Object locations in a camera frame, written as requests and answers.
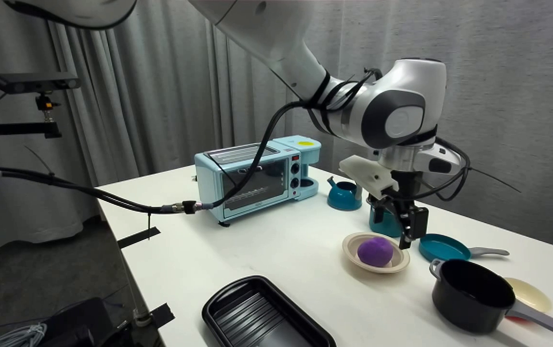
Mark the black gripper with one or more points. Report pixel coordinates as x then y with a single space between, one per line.
407 196

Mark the purple plum plush toy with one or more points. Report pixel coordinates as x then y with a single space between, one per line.
374 252

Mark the teal toy frying pan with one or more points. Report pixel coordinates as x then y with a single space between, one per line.
440 248

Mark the white bowl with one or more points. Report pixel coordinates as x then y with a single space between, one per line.
351 248

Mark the teal cup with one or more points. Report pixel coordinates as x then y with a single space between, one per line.
384 225

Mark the blue cup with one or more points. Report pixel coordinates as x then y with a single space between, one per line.
343 198

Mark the cream plate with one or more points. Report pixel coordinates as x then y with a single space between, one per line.
536 296

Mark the light blue toaster oven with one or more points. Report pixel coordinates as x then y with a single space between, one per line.
249 176

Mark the black plastic tray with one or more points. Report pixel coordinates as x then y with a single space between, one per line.
257 315

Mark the black tape piece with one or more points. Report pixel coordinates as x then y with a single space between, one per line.
162 315
139 236

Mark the black flat object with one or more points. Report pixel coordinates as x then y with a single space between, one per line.
75 321

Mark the clear plastic bag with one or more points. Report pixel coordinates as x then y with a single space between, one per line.
16 336

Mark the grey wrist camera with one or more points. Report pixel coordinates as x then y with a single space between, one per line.
440 163

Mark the black camera bar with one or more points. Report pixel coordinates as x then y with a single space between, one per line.
31 82

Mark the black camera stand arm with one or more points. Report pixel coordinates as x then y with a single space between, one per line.
12 130

